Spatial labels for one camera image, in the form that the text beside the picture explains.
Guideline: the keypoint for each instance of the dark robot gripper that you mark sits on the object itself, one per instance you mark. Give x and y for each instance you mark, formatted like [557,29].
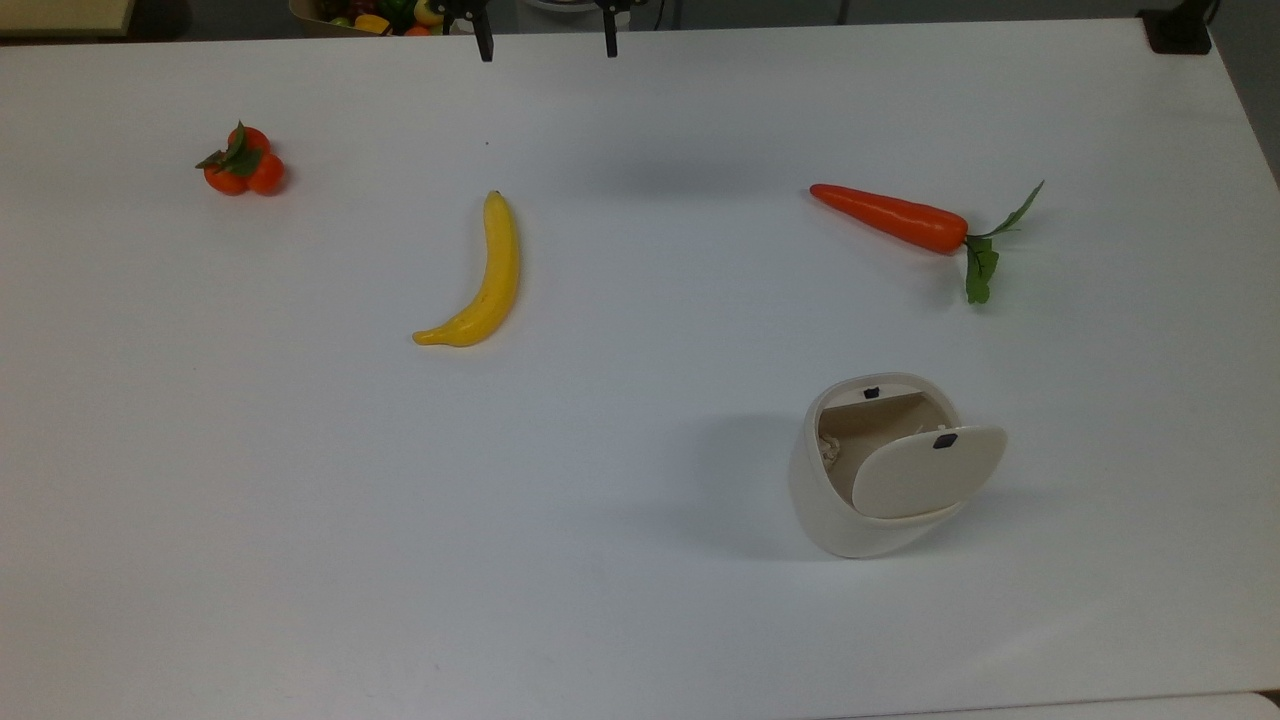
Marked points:
[560,4]

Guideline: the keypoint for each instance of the cream garbage bin with lid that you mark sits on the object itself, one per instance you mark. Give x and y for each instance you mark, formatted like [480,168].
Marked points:
[830,510]

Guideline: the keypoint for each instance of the yellow plastic banana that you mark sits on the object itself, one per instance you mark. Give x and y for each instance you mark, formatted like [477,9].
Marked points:
[500,270]

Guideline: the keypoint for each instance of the basket of toy fruit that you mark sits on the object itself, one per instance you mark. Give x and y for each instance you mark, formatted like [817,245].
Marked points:
[305,18]

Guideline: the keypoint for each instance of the orange tomato cluster with leaves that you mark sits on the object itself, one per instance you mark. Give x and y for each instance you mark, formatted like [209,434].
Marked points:
[265,175]

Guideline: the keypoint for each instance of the orange plastic carrot, green leaves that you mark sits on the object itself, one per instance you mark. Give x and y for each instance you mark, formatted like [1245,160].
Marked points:
[900,215]

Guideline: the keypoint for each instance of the light wooden board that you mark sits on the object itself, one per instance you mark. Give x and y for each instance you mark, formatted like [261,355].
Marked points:
[60,15]

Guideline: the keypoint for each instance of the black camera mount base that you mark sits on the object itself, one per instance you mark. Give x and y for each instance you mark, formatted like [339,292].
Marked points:
[1175,35]

